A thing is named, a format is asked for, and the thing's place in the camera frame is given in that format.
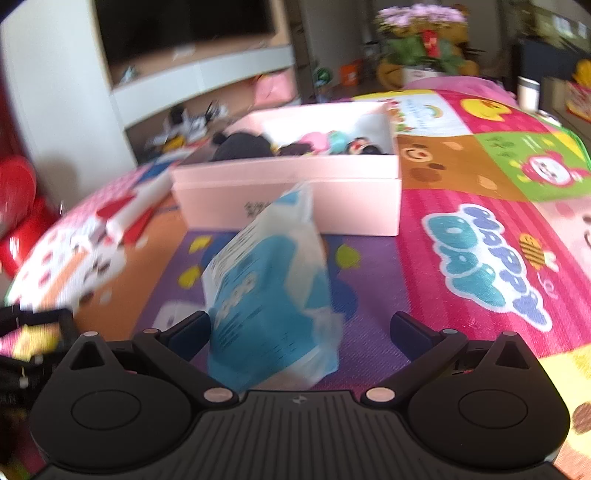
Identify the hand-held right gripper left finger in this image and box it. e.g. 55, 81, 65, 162
69, 310, 235, 405

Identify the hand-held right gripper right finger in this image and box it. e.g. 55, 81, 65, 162
362, 311, 530, 405

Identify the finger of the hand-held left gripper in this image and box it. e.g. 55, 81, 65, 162
0, 307, 75, 344
0, 355, 49, 409

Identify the pink and yellow cupcake toy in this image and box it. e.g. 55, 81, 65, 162
0, 324, 62, 360

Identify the blue tissue packet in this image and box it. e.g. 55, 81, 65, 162
201, 181, 345, 394

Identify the pink cardboard box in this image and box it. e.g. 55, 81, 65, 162
167, 100, 403, 238

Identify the small doll figure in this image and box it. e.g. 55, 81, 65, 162
346, 137, 389, 156

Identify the colourful printed play mat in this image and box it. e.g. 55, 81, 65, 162
0, 76, 591, 480

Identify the red round object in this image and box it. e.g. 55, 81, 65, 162
0, 154, 62, 278

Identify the white and red toy rocket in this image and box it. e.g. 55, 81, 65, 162
96, 191, 157, 246

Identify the black object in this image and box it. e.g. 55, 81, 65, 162
210, 131, 274, 162

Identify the pink gift bag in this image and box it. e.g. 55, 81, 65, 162
253, 71, 297, 105

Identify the white tv cabinet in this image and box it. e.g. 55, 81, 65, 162
0, 0, 298, 169

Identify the white cylindrical cup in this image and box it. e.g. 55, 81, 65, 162
516, 76, 542, 114

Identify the orange bag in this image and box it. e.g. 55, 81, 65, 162
339, 60, 364, 86

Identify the yellow plush bear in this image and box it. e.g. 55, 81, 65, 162
375, 17, 482, 92

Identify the potted purple orchid plant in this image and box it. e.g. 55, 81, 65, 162
373, 4, 468, 87

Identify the black television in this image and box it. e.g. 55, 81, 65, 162
93, 0, 279, 66

